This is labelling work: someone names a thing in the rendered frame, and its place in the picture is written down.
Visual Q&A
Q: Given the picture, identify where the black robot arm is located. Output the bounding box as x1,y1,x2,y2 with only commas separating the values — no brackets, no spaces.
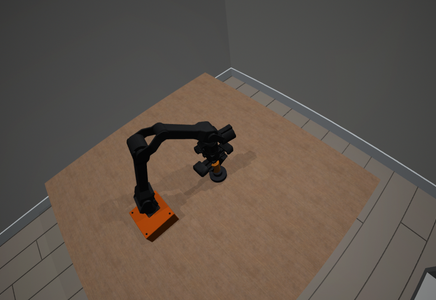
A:
127,121,236,217

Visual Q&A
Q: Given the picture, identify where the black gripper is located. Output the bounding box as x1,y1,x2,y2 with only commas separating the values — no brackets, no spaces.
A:
193,143,233,177

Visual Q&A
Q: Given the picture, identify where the orange cylindrical knob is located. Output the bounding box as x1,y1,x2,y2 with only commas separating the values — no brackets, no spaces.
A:
212,160,220,173

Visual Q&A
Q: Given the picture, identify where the black stepped round pedestal with shaft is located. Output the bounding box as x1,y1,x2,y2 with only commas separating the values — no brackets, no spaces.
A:
209,166,227,183

